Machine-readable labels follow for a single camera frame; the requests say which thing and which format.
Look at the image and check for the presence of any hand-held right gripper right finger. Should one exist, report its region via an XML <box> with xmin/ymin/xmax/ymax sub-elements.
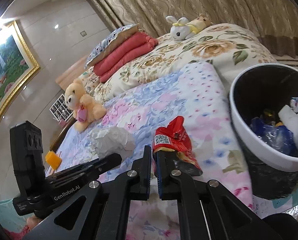
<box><xmin>153</xmin><ymin>150</ymin><xmax>282</xmax><ymax>240</ymax></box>

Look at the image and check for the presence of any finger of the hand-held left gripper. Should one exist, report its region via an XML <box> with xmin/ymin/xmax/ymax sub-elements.
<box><xmin>45</xmin><ymin>153</ymin><xmax>123</xmax><ymax>183</ymax></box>

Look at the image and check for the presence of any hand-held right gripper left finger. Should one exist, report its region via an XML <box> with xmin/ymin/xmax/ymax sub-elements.
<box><xmin>21</xmin><ymin>145</ymin><xmax>152</xmax><ymax>240</ymax></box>

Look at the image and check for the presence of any white paper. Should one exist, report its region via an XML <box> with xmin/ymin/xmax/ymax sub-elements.
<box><xmin>89</xmin><ymin>127</ymin><xmax>136</xmax><ymax>161</ymax></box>

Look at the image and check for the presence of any red snack wrapper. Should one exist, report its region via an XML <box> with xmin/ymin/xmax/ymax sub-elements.
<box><xmin>153</xmin><ymin>116</ymin><xmax>203</xmax><ymax>177</ymax></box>

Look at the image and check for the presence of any white bin with black bag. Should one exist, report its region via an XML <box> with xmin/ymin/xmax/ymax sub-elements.
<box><xmin>229</xmin><ymin>64</ymin><xmax>298</xmax><ymax>200</ymax></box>

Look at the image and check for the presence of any yellow snack packet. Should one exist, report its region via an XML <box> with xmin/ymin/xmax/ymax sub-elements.
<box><xmin>261</xmin><ymin>109</ymin><xmax>286</xmax><ymax>127</ymax></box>

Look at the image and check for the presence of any white foam block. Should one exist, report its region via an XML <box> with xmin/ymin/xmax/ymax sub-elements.
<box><xmin>278</xmin><ymin>104</ymin><xmax>298</xmax><ymax>154</ymax></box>

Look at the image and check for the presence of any beige teddy bear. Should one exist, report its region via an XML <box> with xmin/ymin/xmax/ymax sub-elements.
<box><xmin>64</xmin><ymin>79</ymin><xmax>107</xmax><ymax>132</ymax></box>

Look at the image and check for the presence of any teal cloth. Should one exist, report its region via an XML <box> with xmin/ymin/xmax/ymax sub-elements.
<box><xmin>0</xmin><ymin>199</ymin><xmax>37</xmax><ymax>240</ymax></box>

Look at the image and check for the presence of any pastel floral blanket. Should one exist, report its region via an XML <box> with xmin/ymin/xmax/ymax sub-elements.
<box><xmin>46</xmin><ymin>62</ymin><xmax>272</xmax><ymax>240</ymax></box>

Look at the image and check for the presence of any gold-framed landscape painting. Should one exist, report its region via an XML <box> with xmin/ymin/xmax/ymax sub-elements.
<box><xmin>0</xmin><ymin>20</ymin><xmax>40</xmax><ymax>140</ymax></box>

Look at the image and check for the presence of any wooden headboard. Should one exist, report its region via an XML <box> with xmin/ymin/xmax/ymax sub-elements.
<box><xmin>55</xmin><ymin>60</ymin><xmax>89</xmax><ymax>90</ymax></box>

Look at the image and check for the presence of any folded red blanket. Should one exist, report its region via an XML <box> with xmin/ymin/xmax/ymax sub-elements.
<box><xmin>93</xmin><ymin>31</ymin><xmax>159</xmax><ymax>83</ymax></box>

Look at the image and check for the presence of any blue dotted pillow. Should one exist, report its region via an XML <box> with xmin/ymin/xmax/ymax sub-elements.
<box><xmin>85</xmin><ymin>24</ymin><xmax>139</xmax><ymax>68</ymax></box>

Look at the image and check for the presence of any cream rose-printed quilt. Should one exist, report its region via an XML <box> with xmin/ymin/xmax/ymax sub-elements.
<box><xmin>79</xmin><ymin>23</ymin><xmax>279</xmax><ymax>105</ymax></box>

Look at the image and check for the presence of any white bunny plush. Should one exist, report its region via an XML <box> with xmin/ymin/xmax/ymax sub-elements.
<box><xmin>166</xmin><ymin>16</ymin><xmax>197</xmax><ymax>42</ymax></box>

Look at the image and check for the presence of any yellow bear plush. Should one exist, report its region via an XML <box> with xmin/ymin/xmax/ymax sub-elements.
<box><xmin>186</xmin><ymin>14</ymin><xmax>214</xmax><ymax>34</ymax></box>

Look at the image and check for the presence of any beige patterned curtain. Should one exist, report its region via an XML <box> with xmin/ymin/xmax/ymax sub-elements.
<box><xmin>89</xmin><ymin>0</ymin><xmax>298</xmax><ymax>60</ymax></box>

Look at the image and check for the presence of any black photo collage frame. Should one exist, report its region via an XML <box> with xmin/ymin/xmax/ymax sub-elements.
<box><xmin>49</xmin><ymin>94</ymin><xmax>73</xmax><ymax>120</ymax></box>

